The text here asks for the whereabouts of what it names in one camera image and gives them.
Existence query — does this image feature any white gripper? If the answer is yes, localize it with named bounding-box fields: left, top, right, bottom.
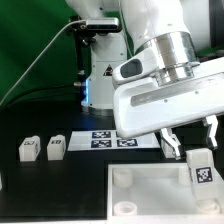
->
left=113, top=57, right=224, bottom=160

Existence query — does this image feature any white square tabletop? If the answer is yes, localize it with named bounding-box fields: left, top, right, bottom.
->
left=107, top=163, right=224, bottom=224

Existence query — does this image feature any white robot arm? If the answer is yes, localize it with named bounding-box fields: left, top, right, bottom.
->
left=65, top=0, right=224, bottom=159

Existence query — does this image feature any white sheet with markers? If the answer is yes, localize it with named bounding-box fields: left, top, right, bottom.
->
left=68, top=130, right=160, bottom=151

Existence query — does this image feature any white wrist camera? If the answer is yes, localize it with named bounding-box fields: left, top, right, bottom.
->
left=112, top=48, right=158, bottom=88

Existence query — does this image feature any grey camera on stand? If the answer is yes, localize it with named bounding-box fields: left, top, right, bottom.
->
left=86, top=18, right=119, bottom=31

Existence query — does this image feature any black camera stand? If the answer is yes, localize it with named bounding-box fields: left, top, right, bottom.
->
left=66, top=16, right=96, bottom=85

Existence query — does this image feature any white camera cable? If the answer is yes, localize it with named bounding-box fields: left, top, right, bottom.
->
left=0, top=19, right=88, bottom=107

